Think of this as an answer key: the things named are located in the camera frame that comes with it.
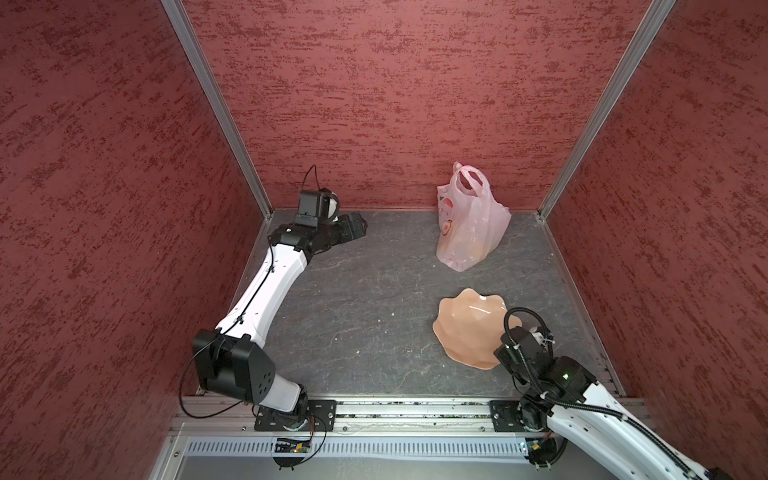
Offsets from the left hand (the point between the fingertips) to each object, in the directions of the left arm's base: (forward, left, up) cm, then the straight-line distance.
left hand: (353, 234), depth 80 cm
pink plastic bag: (+10, -35, -4) cm, 37 cm away
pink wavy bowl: (-15, -36, -27) cm, 47 cm away
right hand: (-25, -40, -21) cm, 52 cm away
